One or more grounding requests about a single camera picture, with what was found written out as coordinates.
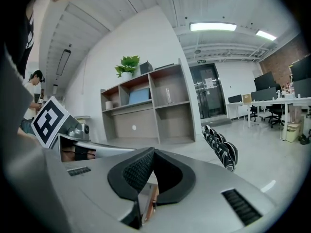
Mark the white ceiling light panel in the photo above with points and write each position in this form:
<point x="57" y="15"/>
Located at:
<point x="266" y="35"/>
<point x="212" y="26"/>

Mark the green plant in white pot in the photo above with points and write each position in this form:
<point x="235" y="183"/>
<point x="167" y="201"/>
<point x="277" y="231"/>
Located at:
<point x="127" y="68"/>

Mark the clear drinking glass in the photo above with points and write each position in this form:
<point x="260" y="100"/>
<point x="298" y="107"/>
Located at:
<point x="168" y="96"/>

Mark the grey wooden desk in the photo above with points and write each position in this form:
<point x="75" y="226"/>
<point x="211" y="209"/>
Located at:
<point x="194" y="149"/>

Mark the black and white marker pen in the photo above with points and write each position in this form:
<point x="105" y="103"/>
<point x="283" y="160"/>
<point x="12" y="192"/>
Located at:
<point x="154" y="204"/>

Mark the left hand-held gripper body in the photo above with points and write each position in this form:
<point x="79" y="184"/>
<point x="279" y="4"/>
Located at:
<point x="49" y="121"/>

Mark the beige storage box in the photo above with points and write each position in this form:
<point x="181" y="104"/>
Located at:
<point x="292" y="132"/>

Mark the cardboard box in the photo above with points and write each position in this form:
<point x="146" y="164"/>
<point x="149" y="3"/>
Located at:
<point x="246" y="98"/>

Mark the black-framed ceiling lamp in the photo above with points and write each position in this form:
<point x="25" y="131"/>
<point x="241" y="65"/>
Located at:
<point x="63" y="62"/>

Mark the long white office desk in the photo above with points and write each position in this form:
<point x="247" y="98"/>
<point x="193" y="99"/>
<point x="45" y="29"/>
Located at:
<point x="274" y="105"/>

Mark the white cylinder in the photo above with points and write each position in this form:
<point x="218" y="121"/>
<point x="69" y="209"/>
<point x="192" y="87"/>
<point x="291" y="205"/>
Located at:
<point x="109" y="105"/>

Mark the person's black clothing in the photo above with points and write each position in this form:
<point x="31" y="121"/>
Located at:
<point x="22" y="33"/>

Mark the light blue board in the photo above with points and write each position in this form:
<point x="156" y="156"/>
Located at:
<point x="139" y="96"/>

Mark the black desk divider panel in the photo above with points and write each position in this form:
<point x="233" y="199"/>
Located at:
<point x="302" y="87"/>
<point x="263" y="94"/>

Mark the black computer monitor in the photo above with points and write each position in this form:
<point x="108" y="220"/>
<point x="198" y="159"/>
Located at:
<point x="264" y="81"/>

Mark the black double door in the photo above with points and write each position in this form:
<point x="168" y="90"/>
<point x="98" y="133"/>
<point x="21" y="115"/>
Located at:
<point x="207" y="91"/>

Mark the black picture frame standing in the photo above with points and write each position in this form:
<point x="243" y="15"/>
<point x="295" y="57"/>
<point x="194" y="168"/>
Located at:
<point x="145" y="67"/>

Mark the black desk screen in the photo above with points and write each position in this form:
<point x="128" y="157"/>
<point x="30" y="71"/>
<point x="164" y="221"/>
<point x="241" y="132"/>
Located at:
<point x="235" y="98"/>

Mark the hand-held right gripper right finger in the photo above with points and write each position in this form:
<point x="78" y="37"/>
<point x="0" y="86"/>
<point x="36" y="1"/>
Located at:
<point x="176" y="178"/>

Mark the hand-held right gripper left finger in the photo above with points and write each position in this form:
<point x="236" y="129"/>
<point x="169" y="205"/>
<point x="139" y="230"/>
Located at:
<point x="132" y="175"/>

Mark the grey wooden desk hutch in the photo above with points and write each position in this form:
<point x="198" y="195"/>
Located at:
<point x="148" y="120"/>

